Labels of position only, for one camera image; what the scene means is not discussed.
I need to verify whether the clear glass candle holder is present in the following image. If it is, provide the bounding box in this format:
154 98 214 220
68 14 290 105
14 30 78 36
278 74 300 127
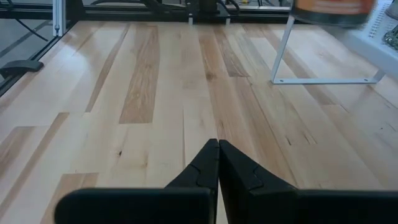
382 24 398 51

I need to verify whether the silver aluminium post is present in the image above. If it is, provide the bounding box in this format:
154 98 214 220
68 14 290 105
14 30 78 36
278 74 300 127
52 0 67 37

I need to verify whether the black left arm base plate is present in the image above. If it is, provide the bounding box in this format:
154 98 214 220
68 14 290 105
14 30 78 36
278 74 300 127
185 11 233 26

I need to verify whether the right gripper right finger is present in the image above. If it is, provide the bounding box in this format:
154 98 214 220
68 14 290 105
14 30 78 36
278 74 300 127
219 139 398 224

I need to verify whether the white perforated metal shelf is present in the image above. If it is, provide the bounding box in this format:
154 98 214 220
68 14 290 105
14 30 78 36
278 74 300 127
269 0 398 85

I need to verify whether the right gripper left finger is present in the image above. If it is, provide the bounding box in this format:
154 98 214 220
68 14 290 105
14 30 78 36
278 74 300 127
54 138 220 224

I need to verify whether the black frame clamp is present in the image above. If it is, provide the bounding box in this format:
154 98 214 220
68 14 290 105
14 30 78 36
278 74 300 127
0 59 45 80

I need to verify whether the thin black floor cable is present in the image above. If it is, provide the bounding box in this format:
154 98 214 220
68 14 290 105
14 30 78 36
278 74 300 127
6 0 49 43

